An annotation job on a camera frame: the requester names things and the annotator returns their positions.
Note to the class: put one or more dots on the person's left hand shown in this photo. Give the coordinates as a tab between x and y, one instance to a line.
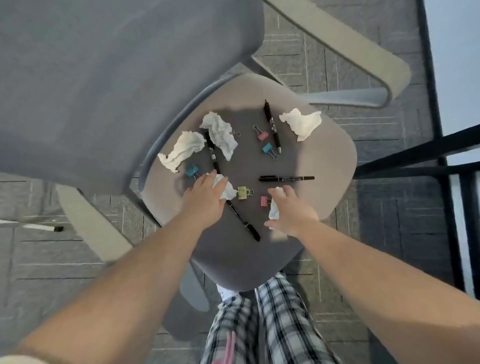
202	202

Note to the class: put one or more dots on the person's right hand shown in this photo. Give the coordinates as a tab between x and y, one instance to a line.
296	217

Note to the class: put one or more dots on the white tissue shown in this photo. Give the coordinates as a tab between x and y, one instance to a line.
303	123
227	191
219	131
274	212
183	148

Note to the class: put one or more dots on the teal binder clip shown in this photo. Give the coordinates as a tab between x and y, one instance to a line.
192	171
268	149

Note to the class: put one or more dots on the pink binder clip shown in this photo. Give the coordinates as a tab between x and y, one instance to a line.
261	135
265	201

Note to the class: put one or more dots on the black capped marker pen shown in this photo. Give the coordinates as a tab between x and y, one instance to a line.
243	221
285	179

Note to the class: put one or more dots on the yellow binder clip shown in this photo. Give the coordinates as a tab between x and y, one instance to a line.
242	192

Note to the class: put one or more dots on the black click pen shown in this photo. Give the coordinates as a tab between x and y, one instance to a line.
212	153
270	122

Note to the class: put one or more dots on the small dark binder clip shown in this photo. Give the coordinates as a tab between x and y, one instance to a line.
236	132

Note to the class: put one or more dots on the grey office chair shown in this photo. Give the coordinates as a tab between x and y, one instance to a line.
75	75

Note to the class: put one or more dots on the person's right forearm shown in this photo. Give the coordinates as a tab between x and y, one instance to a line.
375	292

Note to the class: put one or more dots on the person's left forearm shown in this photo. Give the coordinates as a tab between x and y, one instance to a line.
131	292

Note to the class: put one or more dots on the white sneaker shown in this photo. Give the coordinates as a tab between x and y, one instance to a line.
225	292

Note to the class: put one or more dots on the white base leg with caster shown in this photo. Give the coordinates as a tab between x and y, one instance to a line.
30	226

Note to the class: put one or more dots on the white shirt sleeve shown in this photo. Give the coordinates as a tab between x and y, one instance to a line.
18	360

